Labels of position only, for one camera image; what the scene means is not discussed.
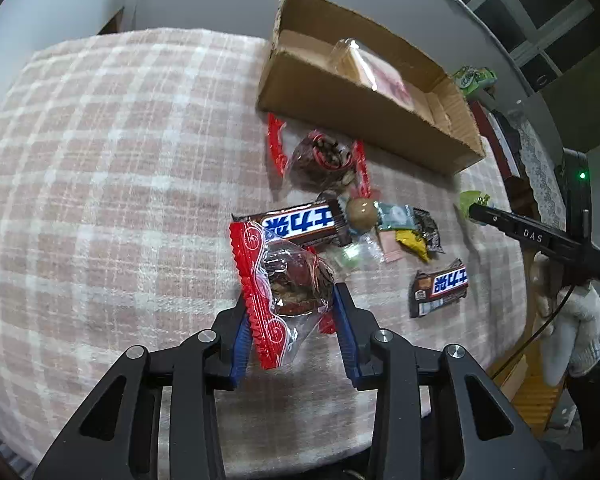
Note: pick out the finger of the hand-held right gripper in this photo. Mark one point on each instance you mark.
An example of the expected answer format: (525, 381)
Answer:
(520, 230)

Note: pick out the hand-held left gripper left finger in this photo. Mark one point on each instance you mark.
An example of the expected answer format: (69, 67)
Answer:
(241, 347)

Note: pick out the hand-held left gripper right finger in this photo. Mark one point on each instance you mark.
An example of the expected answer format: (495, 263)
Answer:
(347, 347)

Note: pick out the green candy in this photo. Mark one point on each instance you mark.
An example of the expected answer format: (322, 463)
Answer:
(470, 199)

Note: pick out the red chocolate nut snack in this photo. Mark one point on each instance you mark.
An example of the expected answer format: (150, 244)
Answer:
(285, 280)
(315, 160)

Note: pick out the black snack packet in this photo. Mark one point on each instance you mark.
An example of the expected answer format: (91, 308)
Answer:
(430, 232)

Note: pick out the small brown chocolate bar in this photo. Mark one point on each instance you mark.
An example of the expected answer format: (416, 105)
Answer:
(440, 287)

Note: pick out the yellow snack packet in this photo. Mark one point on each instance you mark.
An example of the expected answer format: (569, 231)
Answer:
(410, 240)

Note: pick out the large brown chocolate bar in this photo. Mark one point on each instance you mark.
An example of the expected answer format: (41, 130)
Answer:
(300, 225)

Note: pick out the round brown ball candy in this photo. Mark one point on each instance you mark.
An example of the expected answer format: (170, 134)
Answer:
(360, 212)

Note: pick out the cardboard box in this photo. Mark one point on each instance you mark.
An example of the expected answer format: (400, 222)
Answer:
(350, 110)

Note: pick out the person's right hand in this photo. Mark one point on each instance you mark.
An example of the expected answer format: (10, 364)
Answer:
(580, 320)

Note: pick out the white lace cloth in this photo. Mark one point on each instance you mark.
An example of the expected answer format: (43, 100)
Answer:
(537, 160)

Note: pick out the clear wrapped candy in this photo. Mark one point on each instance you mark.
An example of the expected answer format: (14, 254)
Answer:
(350, 256)

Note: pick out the pink candy packet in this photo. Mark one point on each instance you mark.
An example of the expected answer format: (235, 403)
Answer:
(391, 247)

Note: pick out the green printed box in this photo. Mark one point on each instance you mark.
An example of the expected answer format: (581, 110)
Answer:
(475, 79)

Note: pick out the pink plaid tablecloth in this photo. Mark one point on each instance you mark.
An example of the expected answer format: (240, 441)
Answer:
(120, 185)

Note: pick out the clear packet in box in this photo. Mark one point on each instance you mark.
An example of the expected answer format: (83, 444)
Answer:
(375, 72)

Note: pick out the window frame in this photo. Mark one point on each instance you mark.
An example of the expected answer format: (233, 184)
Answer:
(530, 5)

